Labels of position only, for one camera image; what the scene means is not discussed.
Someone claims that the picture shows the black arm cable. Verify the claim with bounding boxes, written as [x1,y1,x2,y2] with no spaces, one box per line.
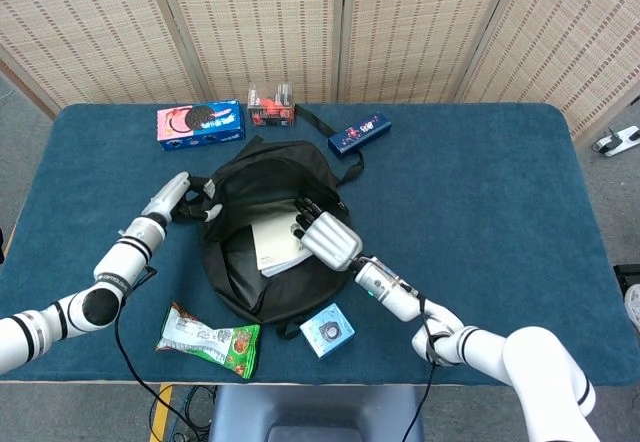
[399,286,454,442]
[113,261,211,442]

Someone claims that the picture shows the white book yellow spine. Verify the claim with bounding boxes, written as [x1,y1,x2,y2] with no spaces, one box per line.
[251,214,314,278]

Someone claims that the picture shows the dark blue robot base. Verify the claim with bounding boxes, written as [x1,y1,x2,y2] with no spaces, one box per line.
[207,385,425,442]

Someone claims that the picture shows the green snack bag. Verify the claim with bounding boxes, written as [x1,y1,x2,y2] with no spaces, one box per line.
[154,301,262,381]

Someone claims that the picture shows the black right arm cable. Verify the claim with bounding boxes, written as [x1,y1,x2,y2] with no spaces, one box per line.
[399,286,454,442]

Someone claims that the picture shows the black floor cables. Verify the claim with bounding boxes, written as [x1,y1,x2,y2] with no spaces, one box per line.
[167,385,219,442]

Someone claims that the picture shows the black floor box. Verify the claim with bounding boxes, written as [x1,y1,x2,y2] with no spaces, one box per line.
[613,263,640,291]

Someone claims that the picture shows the clear box with red items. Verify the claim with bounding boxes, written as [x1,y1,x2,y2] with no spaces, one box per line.
[246,81,297,128]

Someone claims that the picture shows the white shoe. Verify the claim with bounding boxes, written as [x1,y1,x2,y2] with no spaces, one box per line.
[624,284,640,333]

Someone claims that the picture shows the blue table cloth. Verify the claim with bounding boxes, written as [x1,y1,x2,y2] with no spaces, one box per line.
[4,102,632,387]

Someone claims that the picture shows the long dark blue box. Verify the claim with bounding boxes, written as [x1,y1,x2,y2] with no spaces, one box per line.
[327,112,393,162]

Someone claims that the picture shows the light blue cube box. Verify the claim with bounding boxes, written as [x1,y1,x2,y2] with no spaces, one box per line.
[299,302,357,361]

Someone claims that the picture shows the bamboo folding screen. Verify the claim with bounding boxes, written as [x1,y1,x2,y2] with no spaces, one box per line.
[0,0,640,138]

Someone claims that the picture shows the white power strip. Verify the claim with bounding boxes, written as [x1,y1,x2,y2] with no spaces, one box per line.
[592,125,640,157]

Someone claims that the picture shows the blue cookie box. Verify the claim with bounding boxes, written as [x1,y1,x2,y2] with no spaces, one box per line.
[156,99,247,153]

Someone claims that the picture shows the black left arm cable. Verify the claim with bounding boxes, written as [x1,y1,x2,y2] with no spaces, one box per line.
[113,261,211,442]

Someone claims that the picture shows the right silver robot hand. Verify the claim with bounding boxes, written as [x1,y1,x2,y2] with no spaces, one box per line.
[292,196,364,272]

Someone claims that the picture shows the yellow floor tape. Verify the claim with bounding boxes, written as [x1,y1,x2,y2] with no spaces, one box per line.
[149,384,175,442]

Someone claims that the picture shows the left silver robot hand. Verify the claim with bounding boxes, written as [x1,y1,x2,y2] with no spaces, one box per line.
[141,171,224,224]

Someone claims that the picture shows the black backpack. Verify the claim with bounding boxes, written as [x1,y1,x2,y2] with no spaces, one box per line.
[187,103,366,341]

